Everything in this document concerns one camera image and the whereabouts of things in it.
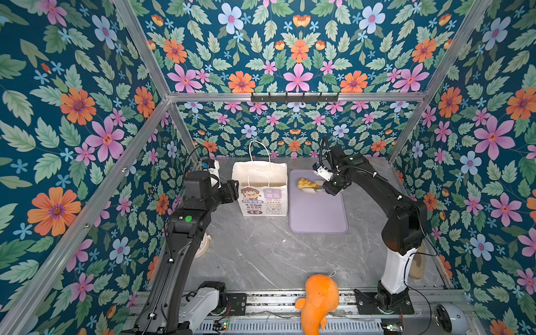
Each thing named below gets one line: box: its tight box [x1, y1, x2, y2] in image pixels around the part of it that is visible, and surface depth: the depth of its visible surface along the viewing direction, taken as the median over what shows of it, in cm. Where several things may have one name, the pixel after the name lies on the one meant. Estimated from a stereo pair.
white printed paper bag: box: [231, 140, 289, 218], surface depth 86 cm
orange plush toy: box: [294, 274, 340, 335], surface depth 70 cm
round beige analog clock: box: [194, 232, 212, 259], surface depth 86 cm
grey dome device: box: [431, 302, 469, 335], surface depth 67 cm
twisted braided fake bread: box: [297, 177, 319, 190], surface depth 104 cm
